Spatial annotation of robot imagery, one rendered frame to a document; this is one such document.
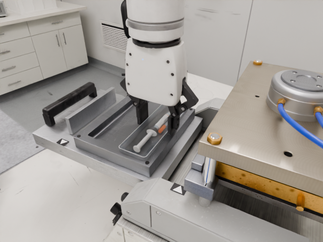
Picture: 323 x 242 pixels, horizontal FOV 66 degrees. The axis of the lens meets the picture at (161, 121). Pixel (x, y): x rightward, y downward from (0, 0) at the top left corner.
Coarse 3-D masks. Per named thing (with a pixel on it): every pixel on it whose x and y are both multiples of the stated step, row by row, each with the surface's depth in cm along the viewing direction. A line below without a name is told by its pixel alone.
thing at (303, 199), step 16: (224, 176) 33; (240, 176) 32; (256, 176) 30; (240, 192) 33; (256, 192) 32; (272, 192) 30; (288, 192) 29; (304, 192) 28; (288, 208) 30; (304, 208) 30; (320, 208) 28
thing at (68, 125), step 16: (112, 96) 60; (64, 112) 58; (80, 112) 51; (96, 112) 56; (48, 128) 53; (64, 128) 53; (80, 128) 52; (192, 128) 53; (48, 144) 50; (176, 144) 49; (80, 160) 48; (96, 160) 45; (176, 160) 46; (112, 176) 45; (128, 176) 42; (144, 176) 42; (160, 176) 42
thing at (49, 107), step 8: (80, 88) 59; (88, 88) 60; (64, 96) 56; (72, 96) 56; (80, 96) 58; (96, 96) 64; (56, 104) 53; (64, 104) 55; (72, 104) 57; (48, 112) 51; (56, 112) 53; (48, 120) 52
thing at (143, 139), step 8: (160, 112) 52; (168, 112) 52; (152, 120) 49; (160, 120) 49; (144, 128) 47; (152, 128) 47; (160, 128) 47; (136, 136) 45; (144, 136) 45; (152, 136) 45; (160, 136) 45; (128, 144) 43; (136, 144) 43; (144, 144) 43; (152, 144) 43; (136, 152) 42; (144, 152) 42
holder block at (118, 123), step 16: (128, 96) 59; (112, 112) 53; (128, 112) 56; (192, 112) 53; (96, 128) 49; (112, 128) 51; (128, 128) 49; (80, 144) 46; (96, 144) 45; (112, 144) 45; (160, 144) 45; (112, 160) 44; (128, 160) 42; (160, 160) 44
